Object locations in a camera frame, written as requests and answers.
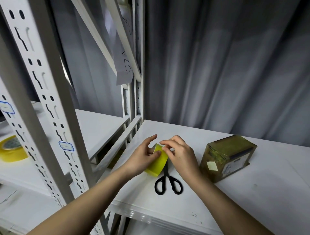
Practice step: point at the person's left hand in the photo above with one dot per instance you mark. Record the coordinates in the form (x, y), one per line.
(140, 160)

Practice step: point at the person's right hand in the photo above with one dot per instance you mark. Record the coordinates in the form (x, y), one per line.
(184, 157)

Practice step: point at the yellow tape roll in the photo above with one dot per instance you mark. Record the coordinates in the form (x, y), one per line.
(12, 150)
(157, 162)

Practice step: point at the black scissors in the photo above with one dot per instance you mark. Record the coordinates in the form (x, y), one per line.
(168, 183)

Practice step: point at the small brown labelled carton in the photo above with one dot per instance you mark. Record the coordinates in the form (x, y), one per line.
(227, 157)

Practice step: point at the person's right forearm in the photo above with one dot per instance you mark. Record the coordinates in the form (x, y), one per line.
(227, 208)

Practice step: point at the person's left forearm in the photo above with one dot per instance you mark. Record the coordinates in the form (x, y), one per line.
(80, 208)

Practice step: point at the blue rack label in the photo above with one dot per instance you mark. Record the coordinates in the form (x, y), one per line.
(66, 146)
(6, 107)

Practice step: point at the handwritten paper sheet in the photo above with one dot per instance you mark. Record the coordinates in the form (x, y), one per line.
(118, 24)
(123, 68)

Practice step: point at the white metal shelf rack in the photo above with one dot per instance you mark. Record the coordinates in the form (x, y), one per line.
(53, 97)

